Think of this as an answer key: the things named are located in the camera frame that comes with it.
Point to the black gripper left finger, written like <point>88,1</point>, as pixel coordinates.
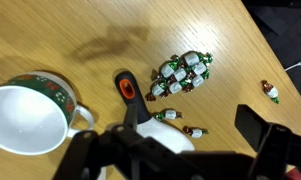
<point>90,156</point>

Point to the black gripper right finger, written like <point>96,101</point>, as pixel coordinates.
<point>273,153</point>

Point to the red item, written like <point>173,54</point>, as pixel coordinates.
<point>298,174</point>

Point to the green white christmas mug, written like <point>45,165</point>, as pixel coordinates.
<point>26,120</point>

